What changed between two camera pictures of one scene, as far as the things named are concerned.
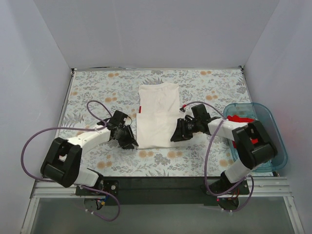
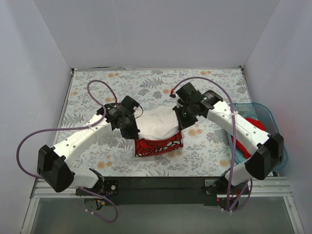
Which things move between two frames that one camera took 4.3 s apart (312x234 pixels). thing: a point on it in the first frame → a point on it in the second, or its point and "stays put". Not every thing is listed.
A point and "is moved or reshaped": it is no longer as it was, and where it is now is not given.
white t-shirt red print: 159,107 is moved or reshaped
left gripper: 125,136 → 130,131
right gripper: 185,128 → 184,121
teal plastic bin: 259,111 stays put
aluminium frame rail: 259,186 stays put
